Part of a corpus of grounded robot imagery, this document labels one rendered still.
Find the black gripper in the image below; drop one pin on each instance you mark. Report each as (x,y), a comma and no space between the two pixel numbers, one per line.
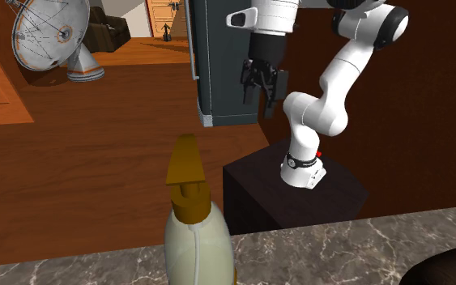
(268,47)

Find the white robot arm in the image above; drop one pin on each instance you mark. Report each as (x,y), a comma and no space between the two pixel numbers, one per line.
(332,110)

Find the dark grey refrigerator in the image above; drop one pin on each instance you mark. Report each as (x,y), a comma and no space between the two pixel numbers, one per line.
(223,79)

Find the dark robot stand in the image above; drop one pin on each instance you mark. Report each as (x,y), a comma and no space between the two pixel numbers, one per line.
(259,185)

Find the light wooden panelled door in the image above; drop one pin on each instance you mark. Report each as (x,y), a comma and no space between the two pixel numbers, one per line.
(160,17)

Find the dark brown armchair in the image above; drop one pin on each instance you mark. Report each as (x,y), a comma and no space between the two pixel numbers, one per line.
(107,33)

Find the pale green spray bottle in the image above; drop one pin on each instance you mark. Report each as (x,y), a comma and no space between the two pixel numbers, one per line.
(196,244)

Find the grey satellite dish model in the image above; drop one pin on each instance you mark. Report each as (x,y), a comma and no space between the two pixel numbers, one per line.
(50,35)

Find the dark brown curved object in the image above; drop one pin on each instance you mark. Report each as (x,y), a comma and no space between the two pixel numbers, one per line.
(444,268)

